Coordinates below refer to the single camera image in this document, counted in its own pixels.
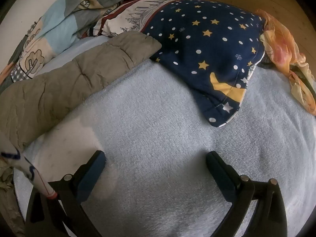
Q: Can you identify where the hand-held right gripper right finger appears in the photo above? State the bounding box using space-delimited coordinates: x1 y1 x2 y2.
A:
206 151 288 237

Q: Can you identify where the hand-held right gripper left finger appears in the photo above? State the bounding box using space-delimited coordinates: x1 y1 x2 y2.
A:
25 150 106 237

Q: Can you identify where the olive quilted comforter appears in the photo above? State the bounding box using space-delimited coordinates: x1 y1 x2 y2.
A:
0 33 162 151

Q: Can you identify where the white cloth with red cuff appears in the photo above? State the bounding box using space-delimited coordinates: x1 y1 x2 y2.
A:
0 149 58 199

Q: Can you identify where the light blue fleece blanket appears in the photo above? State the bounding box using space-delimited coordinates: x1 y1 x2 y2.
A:
13 59 316 237

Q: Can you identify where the navy star-patterned pillow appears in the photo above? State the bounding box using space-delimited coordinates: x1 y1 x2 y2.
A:
92 0 266 129

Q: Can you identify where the orange floral cloth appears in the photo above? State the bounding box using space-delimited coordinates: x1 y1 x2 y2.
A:
255 8 316 116

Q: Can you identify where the patchwork cartoon print blanket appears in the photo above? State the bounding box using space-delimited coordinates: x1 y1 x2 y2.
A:
0 0 124 84

